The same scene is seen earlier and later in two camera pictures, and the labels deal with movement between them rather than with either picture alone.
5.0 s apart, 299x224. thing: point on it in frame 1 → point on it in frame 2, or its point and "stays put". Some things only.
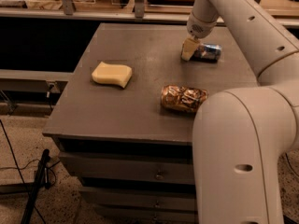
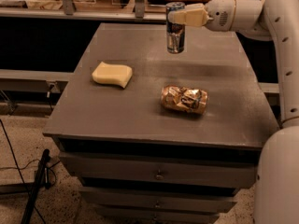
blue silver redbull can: (208, 51) → (175, 32)
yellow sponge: (115, 74) stays put
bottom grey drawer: (145, 218) stays put
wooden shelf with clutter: (135, 3) stays put
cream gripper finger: (189, 47) → (193, 15)
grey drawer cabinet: (132, 158) stays put
